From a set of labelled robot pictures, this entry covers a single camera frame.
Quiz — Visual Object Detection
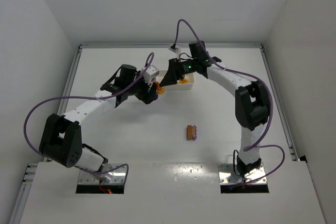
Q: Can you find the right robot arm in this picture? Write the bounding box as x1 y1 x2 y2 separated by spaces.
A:
160 41 273 177

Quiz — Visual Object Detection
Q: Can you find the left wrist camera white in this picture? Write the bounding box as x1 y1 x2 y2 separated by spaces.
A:
141 66 160 83

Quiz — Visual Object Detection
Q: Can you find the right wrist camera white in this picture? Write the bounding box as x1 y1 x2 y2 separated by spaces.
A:
169 44 181 59

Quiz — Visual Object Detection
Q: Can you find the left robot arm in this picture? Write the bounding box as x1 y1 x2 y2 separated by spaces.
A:
39 64 159 174

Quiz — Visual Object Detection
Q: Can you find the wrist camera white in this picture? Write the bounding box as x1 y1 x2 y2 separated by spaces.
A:
141 66 160 83
169 44 181 59

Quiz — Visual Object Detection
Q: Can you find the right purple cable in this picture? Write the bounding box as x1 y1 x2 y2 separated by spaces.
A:
172 19 286 188

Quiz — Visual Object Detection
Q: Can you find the brown lego brick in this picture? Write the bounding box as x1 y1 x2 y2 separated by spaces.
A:
186 125 193 141

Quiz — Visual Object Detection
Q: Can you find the left aluminium frame rail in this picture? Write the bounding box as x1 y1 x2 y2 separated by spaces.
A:
7 46 81 224

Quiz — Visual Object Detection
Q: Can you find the metal base plate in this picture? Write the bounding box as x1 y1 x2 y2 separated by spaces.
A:
218 163 267 186
78 163 128 186

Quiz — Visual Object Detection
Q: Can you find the purple crown lego brick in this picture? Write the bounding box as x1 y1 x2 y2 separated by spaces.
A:
191 125 197 140

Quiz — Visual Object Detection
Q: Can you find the back aluminium frame rail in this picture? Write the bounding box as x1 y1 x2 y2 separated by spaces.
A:
79 43 262 49

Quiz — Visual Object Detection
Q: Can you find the yellow oval orange-pattern lego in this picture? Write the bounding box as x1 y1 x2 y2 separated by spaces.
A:
155 82 165 95

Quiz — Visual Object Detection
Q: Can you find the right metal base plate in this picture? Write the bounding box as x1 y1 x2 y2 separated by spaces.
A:
218 163 267 186

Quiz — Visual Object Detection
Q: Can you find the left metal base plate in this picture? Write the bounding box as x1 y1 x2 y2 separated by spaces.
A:
78 163 128 186

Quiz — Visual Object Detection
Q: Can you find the white three-compartment tray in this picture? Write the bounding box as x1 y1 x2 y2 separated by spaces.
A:
155 70 194 91

